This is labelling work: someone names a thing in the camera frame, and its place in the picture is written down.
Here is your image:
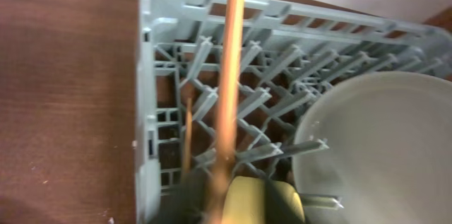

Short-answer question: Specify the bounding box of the grey plate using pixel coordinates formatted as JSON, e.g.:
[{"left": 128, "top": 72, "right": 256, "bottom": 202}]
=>
[{"left": 292, "top": 72, "right": 451, "bottom": 224}]

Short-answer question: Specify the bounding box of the yellow bowl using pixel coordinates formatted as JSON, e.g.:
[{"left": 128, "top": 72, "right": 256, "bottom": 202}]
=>
[{"left": 222, "top": 176, "right": 305, "bottom": 224}]

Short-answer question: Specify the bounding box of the wooden chopstick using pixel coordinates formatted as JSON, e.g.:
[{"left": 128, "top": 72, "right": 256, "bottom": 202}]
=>
[
  {"left": 206, "top": 0, "right": 244, "bottom": 223},
  {"left": 182, "top": 98, "right": 192, "bottom": 181}
]

